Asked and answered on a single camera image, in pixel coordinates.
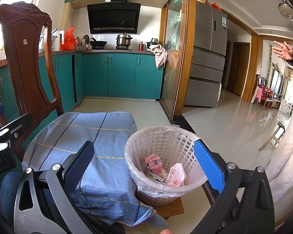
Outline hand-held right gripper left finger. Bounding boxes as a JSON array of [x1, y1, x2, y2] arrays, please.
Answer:
[[13, 140, 95, 234]]

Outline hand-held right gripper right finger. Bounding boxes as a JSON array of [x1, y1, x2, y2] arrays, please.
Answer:
[[190, 138, 276, 234]]

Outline pink plastic bag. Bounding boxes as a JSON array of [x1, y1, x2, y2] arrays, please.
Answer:
[[165, 163, 186, 187]]

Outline white plastic lattice basket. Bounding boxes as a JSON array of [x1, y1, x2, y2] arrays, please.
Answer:
[[124, 125, 209, 206]]

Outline blue striped cloth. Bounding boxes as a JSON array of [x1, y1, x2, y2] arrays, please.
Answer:
[[22, 112, 169, 228]]

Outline person's leg in jeans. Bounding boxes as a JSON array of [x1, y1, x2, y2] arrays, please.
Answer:
[[0, 172, 22, 225]]

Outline carved wooden chair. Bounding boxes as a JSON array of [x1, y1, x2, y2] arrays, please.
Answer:
[[0, 1, 65, 161]]

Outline low wooden stool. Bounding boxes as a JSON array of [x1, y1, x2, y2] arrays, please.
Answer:
[[151, 196, 185, 220]]

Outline small wooden bench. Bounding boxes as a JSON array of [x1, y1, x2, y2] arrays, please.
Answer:
[[259, 121, 289, 152]]

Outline white cloth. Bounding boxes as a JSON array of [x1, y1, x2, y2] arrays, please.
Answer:
[[266, 100, 293, 225]]

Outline white dish rack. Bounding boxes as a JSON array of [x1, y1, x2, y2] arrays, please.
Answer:
[[38, 33, 58, 50]]

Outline wooden dining chairs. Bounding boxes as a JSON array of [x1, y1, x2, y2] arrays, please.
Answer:
[[251, 74, 283, 110]]

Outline white kettle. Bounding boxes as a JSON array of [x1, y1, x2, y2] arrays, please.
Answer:
[[51, 29, 65, 51]]

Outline white ornate furniture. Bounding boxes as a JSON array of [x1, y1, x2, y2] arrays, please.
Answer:
[[279, 99, 293, 116]]

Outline orange plastic bag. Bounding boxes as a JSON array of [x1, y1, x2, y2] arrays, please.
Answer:
[[60, 25, 77, 51]]

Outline brown wooden door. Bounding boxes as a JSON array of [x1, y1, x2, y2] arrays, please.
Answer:
[[226, 42, 250, 97]]

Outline grey refrigerator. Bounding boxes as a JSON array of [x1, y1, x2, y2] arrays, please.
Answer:
[[184, 0, 228, 108]]

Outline teal base cabinets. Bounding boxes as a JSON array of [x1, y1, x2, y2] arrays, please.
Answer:
[[0, 53, 164, 117]]

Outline steel pot lid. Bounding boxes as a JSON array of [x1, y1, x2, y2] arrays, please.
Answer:
[[80, 35, 90, 49]]

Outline black wok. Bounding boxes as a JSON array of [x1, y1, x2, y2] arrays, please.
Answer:
[[89, 38, 108, 49]]

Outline wood framed glass door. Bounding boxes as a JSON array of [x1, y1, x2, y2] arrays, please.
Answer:
[[159, 0, 197, 121]]

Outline pink towel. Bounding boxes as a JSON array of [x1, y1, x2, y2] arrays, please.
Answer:
[[152, 44, 169, 69]]

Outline grey kitchen countertop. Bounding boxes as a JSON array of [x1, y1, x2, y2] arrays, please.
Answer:
[[0, 49, 157, 69]]

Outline black pot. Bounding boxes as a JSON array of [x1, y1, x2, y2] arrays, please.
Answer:
[[146, 38, 160, 50]]

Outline steel cooking pot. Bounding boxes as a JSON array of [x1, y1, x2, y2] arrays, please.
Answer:
[[116, 32, 133, 48]]

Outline black range hood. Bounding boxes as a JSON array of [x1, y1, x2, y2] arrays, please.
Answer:
[[87, 0, 141, 35]]

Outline ceiling fan light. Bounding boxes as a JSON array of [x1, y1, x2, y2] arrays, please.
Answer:
[[278, 0, 293, 21]]

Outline green wall vine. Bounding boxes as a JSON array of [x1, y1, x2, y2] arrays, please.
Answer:
[[267, 45, 287, 83]]

